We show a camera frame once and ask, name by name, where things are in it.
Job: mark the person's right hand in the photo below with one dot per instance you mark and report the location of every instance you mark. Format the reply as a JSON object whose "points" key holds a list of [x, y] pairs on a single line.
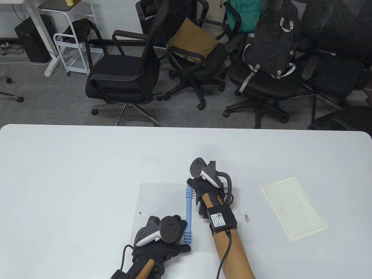
{"points": [[200, 187]]}

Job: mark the person's left hand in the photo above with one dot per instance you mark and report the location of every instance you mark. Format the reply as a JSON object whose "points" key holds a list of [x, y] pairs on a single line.
{"points": [[162, 250]]}

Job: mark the lined loose-leaf paper stack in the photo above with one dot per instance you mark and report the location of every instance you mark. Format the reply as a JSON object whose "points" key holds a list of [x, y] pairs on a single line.
{"points": [[293, 209]]}

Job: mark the person's left forearm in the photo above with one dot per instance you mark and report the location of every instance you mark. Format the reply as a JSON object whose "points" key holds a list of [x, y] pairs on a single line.
{"points": [[145, 268]]}

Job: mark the person's right forearm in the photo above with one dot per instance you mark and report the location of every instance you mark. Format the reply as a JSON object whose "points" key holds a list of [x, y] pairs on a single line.
{"points": [[232, 255]]}

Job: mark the black and white controller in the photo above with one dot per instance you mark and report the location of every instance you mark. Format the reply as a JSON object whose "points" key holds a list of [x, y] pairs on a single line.
{"points": [[170, 229], [197, 167]]}

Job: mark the black wrist sensor box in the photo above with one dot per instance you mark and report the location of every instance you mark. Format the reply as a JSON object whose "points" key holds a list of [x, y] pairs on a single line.
{"points": [[117, 274], [222, 218]]}

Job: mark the black chair with armrests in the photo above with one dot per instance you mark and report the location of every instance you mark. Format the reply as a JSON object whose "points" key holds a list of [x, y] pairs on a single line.
{"points": [[209, 62]]}

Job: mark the black chair chrome base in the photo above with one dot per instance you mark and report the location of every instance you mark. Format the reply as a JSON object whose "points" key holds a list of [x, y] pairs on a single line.
{"points": [[116, 75]]}

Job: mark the brown cushion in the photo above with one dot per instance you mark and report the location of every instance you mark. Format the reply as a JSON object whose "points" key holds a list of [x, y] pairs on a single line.
{"points": [[191, 37]]}

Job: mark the teal backpack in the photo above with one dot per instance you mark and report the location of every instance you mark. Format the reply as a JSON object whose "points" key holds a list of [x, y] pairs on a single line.
{"points": [[244, 17]]}

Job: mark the black mesh office chair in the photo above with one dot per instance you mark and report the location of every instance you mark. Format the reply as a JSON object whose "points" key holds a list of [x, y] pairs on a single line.
{"points": [[334, 72]]}

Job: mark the white desk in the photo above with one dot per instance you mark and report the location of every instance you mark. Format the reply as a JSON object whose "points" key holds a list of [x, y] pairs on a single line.
{"points": [[51, 68]]}

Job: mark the black bag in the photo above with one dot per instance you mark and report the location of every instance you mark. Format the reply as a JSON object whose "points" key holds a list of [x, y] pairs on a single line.
{"points": [[78, 29]]}

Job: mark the chair base with casters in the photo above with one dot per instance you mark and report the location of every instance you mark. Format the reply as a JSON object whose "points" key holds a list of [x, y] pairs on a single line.
{"points": [[19, 99]]}

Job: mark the black computer tower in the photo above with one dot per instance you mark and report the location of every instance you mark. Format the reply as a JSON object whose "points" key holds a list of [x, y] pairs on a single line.
{"points": [[32, 40]]}

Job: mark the yellow cup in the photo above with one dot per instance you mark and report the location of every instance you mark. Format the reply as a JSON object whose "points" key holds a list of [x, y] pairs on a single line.
{"points": [[69, 2]]}

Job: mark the white power strip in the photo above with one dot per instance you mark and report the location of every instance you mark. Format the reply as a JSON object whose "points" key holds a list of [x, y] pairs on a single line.
{"points": [[3, 45]]}

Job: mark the white frame side table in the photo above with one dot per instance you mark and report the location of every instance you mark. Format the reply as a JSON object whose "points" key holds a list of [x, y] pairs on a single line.
{"points": [[55, 5]]}

